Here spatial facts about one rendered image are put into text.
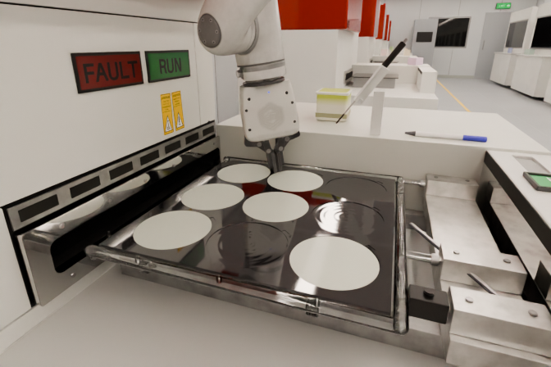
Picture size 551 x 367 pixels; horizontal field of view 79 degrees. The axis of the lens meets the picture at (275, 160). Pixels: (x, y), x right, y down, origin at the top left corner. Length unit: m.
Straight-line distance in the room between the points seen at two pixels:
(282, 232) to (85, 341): 0.26
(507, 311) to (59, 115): 0.51
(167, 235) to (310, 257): 0.19
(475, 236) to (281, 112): 0.35
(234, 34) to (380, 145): 0.34
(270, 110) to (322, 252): 0.28
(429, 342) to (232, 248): 0.24
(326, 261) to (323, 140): 0.34
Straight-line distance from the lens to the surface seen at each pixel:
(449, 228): 0.56
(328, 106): 0.78
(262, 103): 0.59
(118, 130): 0.53
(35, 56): 0.46
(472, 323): 0.38
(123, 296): 0.52
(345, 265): 0.40
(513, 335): 0.39
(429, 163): 0.69
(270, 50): 0.57
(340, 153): 0.69
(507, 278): 0.45
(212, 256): 0.42
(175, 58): 0.64
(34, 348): 0.50
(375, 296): 0.37
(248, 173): 0.65
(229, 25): 0.50
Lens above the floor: 1.13
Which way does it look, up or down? 19 degrees down
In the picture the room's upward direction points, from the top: straight up
